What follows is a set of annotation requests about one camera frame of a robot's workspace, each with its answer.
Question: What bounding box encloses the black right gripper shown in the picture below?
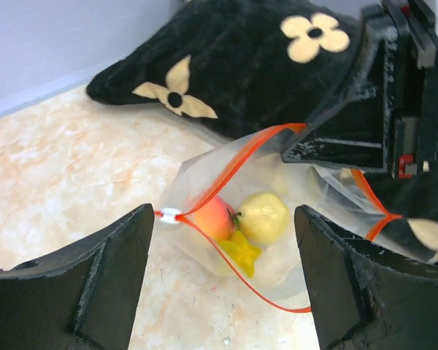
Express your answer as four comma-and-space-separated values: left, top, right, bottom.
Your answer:
281, 1, 438, 179

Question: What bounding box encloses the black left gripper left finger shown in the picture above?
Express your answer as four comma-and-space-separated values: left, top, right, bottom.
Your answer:
0, 204, 154, 349

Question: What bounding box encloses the clear zip bag orange zipper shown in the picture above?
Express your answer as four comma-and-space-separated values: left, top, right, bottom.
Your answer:
155, 123, 397, 314

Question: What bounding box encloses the orange peach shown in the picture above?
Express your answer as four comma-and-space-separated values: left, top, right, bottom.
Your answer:
194, 195, 235, 241

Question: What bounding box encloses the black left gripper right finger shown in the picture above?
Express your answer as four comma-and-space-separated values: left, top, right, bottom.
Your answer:
294, 205, 438, 350

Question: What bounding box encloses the yellow pear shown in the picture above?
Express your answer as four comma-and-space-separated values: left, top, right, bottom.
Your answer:
238, 192, 290, 245

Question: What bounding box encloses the yellow mango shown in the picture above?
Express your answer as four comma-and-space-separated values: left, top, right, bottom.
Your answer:
218, 230, 262, 278

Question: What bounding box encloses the black floral pillow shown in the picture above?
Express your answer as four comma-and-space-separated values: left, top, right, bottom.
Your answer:
86, 1, 438, 264

